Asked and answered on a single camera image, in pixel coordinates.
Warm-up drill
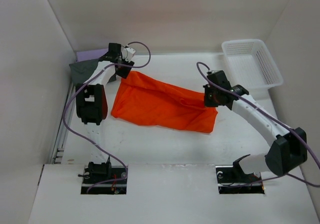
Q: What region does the purple t-shirt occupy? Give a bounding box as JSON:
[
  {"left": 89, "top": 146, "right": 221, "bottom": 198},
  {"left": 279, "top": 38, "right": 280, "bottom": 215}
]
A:
[{"left": 76, "top": 48, "right": 108, "bottom": 62}]

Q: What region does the grey t-shirt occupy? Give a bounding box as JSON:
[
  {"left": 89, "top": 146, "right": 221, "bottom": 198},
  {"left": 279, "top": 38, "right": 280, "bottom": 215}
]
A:
[{"left": 68, "top": 58, "right": 118, "bottom": 86}]

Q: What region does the orange t-shirt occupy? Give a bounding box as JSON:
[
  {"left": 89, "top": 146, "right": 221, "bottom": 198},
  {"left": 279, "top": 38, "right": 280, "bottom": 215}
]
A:
[{"left": 110, "top": 71, "right": 218, "bottom": 134}]

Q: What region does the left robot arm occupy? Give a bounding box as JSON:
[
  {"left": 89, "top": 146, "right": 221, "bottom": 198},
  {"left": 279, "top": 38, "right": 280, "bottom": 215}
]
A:
[{"left": 72, "top": 43, "right": 136, "bottom": 164}]

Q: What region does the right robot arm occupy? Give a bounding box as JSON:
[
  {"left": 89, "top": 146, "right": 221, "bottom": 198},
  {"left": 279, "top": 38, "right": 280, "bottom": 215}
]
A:
[{"left": 204, "top": 71, "right": 308, "bottom": 182}]

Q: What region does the white plastic laundry basket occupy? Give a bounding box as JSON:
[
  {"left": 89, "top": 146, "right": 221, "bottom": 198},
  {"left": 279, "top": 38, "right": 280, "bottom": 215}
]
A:
[{"left": 221, "top": 38, "right": 285, "bottom": 92}]

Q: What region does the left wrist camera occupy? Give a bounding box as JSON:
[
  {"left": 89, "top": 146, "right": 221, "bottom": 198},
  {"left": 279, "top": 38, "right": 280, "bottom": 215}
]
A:
[{"left": 121, "top": 46, "right": 136, "bottom": 62}]

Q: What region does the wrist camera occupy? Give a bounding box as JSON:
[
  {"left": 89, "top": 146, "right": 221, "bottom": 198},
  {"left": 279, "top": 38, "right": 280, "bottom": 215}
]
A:
[
  {"left": 206, "top": 70, "right": 219, "bottom": 76},
  {"left": 121, "top": 46, "right": 136, "bottom": 62}
]

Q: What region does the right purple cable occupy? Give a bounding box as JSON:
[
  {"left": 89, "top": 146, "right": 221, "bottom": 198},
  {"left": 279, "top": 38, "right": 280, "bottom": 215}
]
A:
[{"left": 195, "top": 62, "right": 320, "bottom": 187}]

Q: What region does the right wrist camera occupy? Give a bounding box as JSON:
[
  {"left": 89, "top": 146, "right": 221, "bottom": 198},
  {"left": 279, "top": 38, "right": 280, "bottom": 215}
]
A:
[{"left": 206, "top": 70, "right": 219, "bottom": 76}]

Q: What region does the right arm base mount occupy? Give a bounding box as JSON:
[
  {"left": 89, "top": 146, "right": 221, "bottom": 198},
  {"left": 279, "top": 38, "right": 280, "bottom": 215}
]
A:
[{"left": 215, "top": 165, "right": 265, "bottom": 194}]

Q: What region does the aluminium rail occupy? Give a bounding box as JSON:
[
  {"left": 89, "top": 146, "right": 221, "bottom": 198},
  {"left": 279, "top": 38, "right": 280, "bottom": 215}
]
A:
[{"left": 47, "top": 80, "right": 74, "bottom": 164}]

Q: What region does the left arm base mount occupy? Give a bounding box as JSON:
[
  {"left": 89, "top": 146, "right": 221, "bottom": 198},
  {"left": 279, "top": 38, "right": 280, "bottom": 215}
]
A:
[{"left": 78, "top": 159, "right": 128, "bottom": 195}]

